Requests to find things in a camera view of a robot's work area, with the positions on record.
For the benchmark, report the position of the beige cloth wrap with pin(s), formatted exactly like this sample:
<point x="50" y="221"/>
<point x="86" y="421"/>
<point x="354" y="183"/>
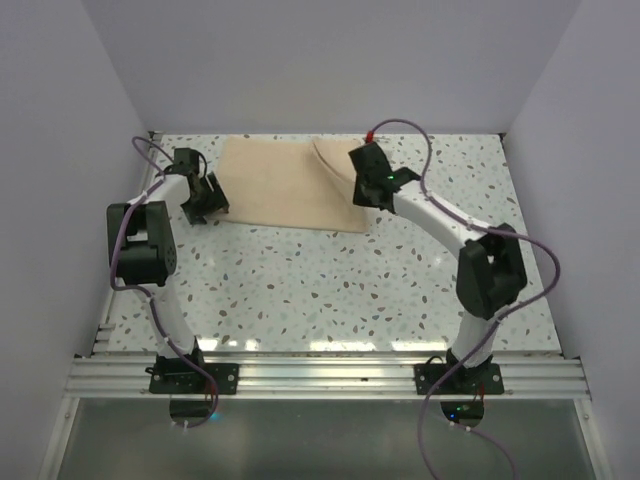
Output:
<point x="307" y="185"/>

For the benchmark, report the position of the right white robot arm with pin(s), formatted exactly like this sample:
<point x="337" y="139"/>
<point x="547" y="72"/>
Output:
<point x="490" y="267"/>

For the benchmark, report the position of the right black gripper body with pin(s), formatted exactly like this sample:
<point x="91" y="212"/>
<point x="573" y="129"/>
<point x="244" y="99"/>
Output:
<point x="360" y="196"/>

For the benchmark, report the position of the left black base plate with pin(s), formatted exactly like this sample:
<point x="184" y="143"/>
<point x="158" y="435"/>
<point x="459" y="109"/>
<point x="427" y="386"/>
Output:
<point x="181" y="379"/>

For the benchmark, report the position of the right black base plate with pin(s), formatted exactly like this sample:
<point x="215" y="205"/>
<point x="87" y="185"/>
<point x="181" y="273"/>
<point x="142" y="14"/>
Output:
<point x="485" y="379"/>

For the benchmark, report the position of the aluminium mounting rail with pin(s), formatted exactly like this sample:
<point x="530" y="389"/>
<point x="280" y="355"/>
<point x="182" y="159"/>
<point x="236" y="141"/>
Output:
<point x="334" y="376"/>

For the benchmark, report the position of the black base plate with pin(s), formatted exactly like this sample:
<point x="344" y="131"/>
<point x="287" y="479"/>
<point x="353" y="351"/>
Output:
<point x="181" y="379"/>
<point x="485" y="379"/>

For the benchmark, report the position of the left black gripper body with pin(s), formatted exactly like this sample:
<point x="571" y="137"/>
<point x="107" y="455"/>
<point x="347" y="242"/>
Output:
<point x="200" y="204"/>

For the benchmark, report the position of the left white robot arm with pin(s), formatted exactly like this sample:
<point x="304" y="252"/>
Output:
<point x="143" y="259"/>

